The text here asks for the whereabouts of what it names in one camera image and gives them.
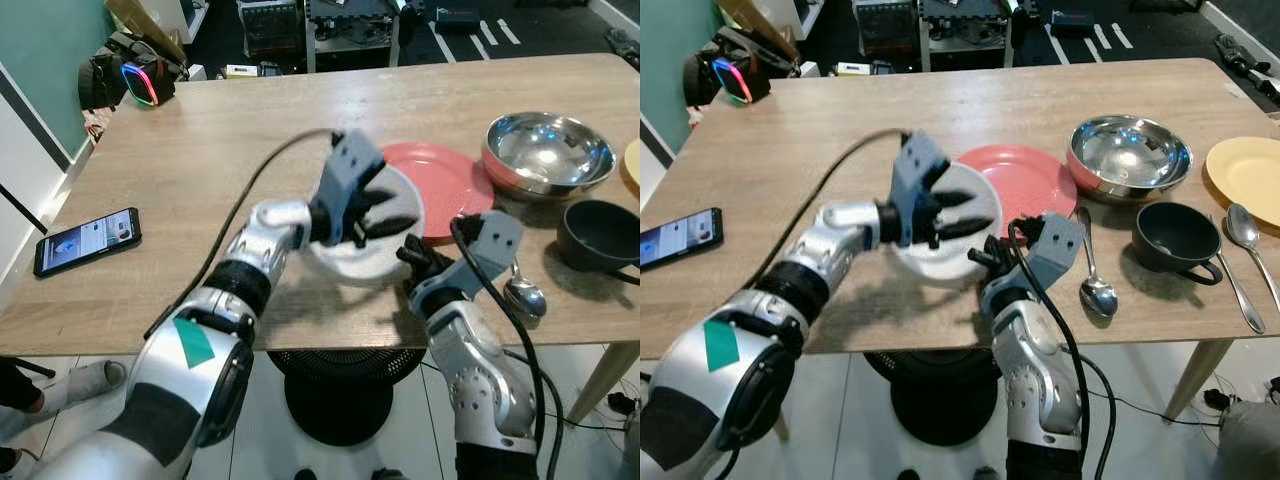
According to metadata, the white plate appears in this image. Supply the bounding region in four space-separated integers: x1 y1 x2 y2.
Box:
300 164 428 288
892 161 1005 292

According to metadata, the light wooden table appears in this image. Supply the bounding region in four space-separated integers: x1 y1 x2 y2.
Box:
640 58 1280 422
0 52 641 427

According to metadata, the black bag with rainbow light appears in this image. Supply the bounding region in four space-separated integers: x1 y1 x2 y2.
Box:
78 31 187 112
683 27 802 107

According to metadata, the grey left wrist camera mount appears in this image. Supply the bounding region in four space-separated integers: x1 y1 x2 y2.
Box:
887 132 952 217
317 129 387 217

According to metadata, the small silver spoon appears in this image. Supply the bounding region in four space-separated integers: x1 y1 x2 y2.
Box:
503 262 549 323
1075 206 1119 320

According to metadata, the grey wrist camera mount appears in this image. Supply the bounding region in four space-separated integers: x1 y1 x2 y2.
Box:
317 129 387 217
1019 212 1087 294
887 132 952 217
454 209 525 293

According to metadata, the black round fan base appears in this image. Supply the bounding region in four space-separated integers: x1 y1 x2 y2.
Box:
267 347 427 449
864 349 1012 449

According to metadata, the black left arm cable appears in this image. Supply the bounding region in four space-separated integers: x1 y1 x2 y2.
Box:
145 127 347 341
745 127 912 293

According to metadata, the metal equipment rack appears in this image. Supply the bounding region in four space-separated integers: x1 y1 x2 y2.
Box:
920 0 1016 73
304 0 402 73

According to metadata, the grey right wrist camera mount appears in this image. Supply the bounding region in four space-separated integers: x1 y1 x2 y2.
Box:
454 209 525 293
1019 212 1087 294

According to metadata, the black smartphone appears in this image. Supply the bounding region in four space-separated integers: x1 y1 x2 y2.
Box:
640 207 725 274
33 207 143 280

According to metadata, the steel bowl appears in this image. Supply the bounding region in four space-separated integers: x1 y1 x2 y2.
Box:
1066 115 1195 205
482 111 618 202

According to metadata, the large silver spoon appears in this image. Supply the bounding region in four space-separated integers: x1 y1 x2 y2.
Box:
1226 203 1280 312

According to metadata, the brown cardboard sheet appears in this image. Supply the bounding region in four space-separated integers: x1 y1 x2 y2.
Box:
104 0 187 63
716 0 801 61

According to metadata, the flat black box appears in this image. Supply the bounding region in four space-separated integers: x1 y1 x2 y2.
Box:
1048 4 1101 36
434 0 487 32

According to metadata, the black equipment crate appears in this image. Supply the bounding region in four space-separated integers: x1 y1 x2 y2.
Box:
855 0 919 57
237 0 302 57

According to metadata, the black elongated device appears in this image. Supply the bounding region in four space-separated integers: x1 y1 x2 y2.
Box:
604 27 641 72
1214 32 1280 102

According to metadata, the black cup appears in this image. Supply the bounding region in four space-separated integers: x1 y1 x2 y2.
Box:
1132 202 1225 287
556 200 641 286

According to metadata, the red plate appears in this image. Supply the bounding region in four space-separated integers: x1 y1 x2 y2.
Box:
958 144 1080 237
380 142 497 244

